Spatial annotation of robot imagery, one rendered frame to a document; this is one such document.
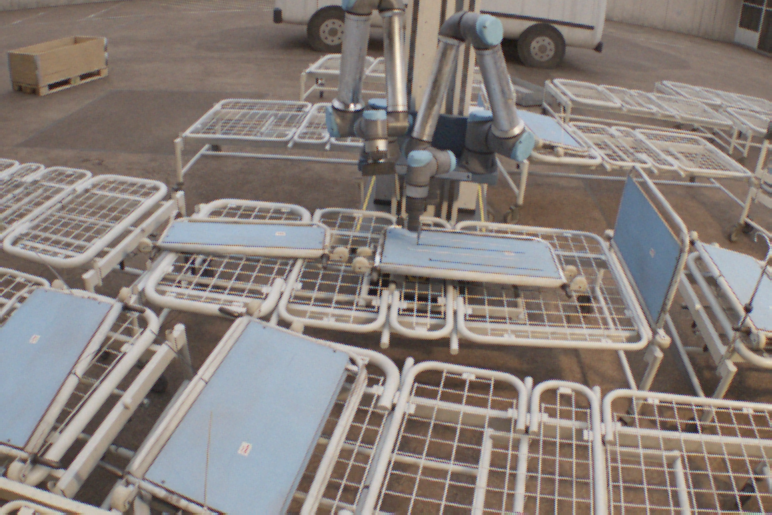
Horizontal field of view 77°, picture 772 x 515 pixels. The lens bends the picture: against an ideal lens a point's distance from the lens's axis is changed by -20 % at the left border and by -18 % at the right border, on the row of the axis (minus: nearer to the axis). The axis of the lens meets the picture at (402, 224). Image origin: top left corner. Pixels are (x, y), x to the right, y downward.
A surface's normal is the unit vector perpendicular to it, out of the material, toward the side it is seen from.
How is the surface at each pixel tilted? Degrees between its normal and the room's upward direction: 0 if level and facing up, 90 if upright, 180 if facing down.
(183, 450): 7
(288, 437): 7
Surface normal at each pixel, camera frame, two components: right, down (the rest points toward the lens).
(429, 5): -0.07, 0.45
